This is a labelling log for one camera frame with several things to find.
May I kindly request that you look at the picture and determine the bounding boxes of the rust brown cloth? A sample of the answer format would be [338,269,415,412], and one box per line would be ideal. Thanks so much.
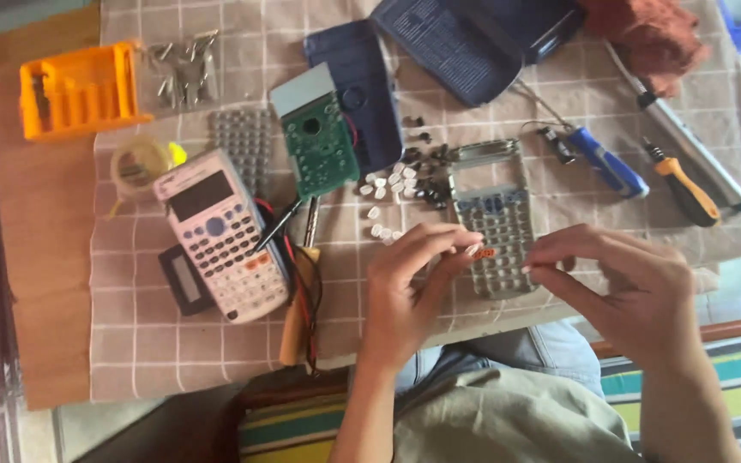
[578,0,711,99]

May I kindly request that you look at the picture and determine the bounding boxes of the clear adhesive tape roll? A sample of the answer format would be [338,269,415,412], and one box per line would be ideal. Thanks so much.
[109,134,172,201]

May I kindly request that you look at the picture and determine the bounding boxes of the wooden handle soldering iron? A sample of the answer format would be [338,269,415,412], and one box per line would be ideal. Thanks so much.
[278,195,324,368]

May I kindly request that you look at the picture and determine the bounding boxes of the striped woven mat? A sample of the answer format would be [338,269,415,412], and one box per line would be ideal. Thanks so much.
[238,328,741,463]

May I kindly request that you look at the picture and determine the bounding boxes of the orange handle screwdriver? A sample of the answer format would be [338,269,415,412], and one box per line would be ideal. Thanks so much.
[641,138,723,228]

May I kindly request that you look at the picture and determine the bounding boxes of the pile of white calculator keys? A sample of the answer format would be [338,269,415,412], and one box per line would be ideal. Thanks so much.
[358,163,420,247]

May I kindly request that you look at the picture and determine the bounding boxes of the grey calculator front frame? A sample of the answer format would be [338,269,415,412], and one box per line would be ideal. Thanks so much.
[447,138,542,301]

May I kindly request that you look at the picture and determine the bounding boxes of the small black part with wire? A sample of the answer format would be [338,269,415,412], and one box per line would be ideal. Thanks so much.
[520,121,578,166]

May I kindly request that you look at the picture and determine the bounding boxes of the dark blue calculator back shell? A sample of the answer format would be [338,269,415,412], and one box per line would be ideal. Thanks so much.
[302,18,405,178]

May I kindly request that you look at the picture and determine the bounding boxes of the person's right hand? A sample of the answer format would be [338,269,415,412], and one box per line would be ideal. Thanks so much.
[521,223,696,375]

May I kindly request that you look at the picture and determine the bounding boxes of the blue handle screwdriver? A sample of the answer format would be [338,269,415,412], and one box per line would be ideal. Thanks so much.
[517,80,651,199]

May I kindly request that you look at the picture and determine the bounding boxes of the person's left hand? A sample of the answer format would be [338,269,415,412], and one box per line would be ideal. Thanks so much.
[356,222,486,379]

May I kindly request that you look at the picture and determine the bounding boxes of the pile of dark calculator keys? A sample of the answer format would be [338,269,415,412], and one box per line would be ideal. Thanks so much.
[401,115,455,211]

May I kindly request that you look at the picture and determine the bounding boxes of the dark blue calculator slide cover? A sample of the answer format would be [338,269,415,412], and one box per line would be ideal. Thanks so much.
[370,0,587,108]

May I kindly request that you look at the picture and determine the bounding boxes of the silver pen-shaped precision screwdriver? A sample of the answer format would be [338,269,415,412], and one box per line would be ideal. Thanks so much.
[605,41,741,217]

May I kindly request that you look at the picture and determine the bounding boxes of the beige checkered tablecloth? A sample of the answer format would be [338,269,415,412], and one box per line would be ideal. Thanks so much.
[89,0,741,403]

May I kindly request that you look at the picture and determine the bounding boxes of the person's blue jeans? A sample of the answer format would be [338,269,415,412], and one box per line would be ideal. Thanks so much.
[394,319,605,400]

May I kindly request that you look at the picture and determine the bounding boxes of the clear bag of screwdriver bits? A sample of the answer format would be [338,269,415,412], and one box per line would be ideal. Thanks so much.
[142,28,224,114]

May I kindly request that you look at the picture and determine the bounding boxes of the orange plastic tool holder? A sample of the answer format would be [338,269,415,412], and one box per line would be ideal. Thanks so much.
[18,41,154,143]

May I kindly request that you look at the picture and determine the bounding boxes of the grey rubber keypad membrane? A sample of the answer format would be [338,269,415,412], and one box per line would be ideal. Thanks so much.
[208,108,275,195]

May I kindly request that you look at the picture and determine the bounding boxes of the black test probe with wires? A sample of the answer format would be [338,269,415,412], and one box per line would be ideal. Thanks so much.
[251,196,321,377]

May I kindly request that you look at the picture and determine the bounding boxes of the person's olive shirt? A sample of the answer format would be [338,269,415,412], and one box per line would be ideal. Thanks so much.
[394,367,645,463]

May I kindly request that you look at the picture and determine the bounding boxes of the small black display module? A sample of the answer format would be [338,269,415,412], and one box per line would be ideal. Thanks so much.
[157,244,217,317]

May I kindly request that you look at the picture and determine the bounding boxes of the green circuit board with display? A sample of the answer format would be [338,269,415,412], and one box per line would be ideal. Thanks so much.
[269,62,362,202]

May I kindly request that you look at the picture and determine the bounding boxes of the white scientific calculator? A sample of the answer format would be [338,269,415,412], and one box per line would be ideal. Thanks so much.
[152,148,292,324]

